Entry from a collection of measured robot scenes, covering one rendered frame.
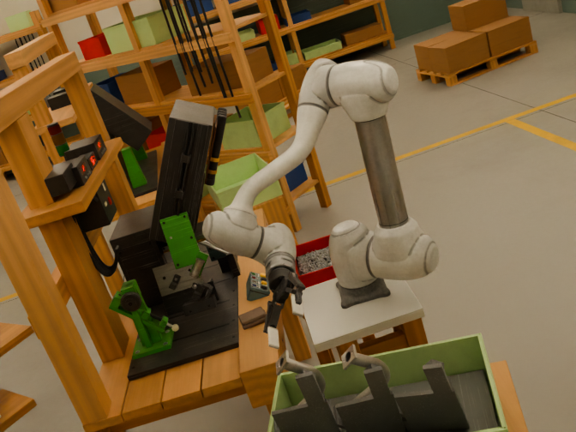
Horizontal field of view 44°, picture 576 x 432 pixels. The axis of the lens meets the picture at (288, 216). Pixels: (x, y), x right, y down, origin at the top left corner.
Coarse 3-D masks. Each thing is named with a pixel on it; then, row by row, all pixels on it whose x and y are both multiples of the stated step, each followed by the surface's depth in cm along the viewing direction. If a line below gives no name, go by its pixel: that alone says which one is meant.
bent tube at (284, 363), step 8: (280, 360) 183; (288, 360) 179; (280, 368) 180; (288, 368) 181; (296, 368) 181; (304, 368) 182; (312, 368) 184; (320, 376) 185; (320, 384) 186; (304, 400) 191
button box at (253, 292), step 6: (258, 276) 292; (252, 282) 284; (258, 282) 286; (246, 288) 291; (252, 288) 280; (258, 288) 281; (252, 294) 281; (258, 294) 281; (264, 294) 282; (252, 300) 282
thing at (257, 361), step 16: (240, 256) 326; (256, 272) 305; (240, 288) 295; (240, 304) 282; (256, 304) 278; (240, 336) 259; (256, 336) 256; (240, 352) 249; (256, 352) 245; (272, 352) 242; (240, 368) 240; (256, 368) 237; (272, 368) 237; (256, 384) 239; (272, 384) 239; (256, 400) 241; (272, 400) 242
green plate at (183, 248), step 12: (180, 216) 287; (168, 228) 287; (180, 228) 287; (192, 228) 288; (168, 240) 288; (180, 240) 288; (192, 240) 288; (180, 252) 288; (192, 252) 288; (180, 264) 289; (192, 264) 289
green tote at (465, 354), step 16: (464, 336) 207; (480, 336) 205; (384, 352) 212; (400, 352) 210; (416, 352) 210; (432, 352) 209; (448, 352) 209; (464, 352) 208; (480, 352) 208; (320, 368) 215; (336, 368) 215; (352, 368) 214; (400, 368) 212; (416, 368) 212; (448, 368) 211; (464, 368) 210; (480, 368) 210; (288, 384) 219; (336, 384) 217; (352, 384) 216; (400, 384) 215; (288, 400) 219; (496, 400) 178; (272, 416) 200; (496, 416) 197
